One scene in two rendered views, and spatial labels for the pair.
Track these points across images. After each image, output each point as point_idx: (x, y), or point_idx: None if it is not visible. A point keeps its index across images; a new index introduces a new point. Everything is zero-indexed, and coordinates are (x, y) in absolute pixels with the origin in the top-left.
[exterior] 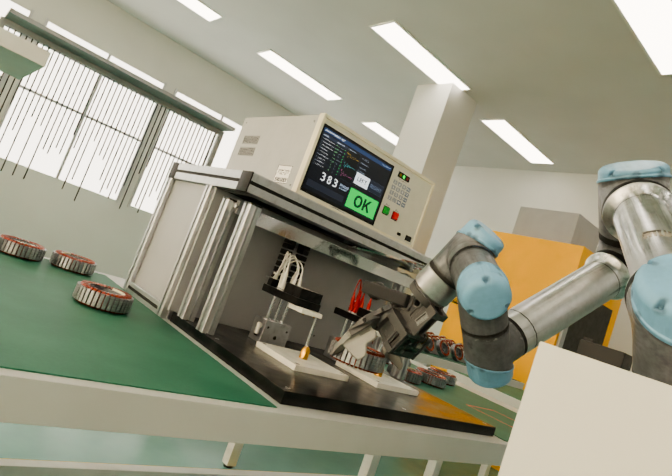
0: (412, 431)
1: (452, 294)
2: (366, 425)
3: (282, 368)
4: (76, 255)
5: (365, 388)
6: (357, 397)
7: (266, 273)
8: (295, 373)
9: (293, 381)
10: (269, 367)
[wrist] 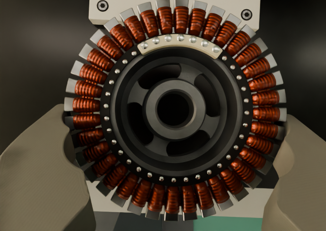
0: (249, 217)
1: None
2: (128, 212)
3: (61, 23)
4: None
5: (284, 62)
6: (172, 143)
7: None
8: (81, 44)
9: (24, 107)
10: (16, 35)
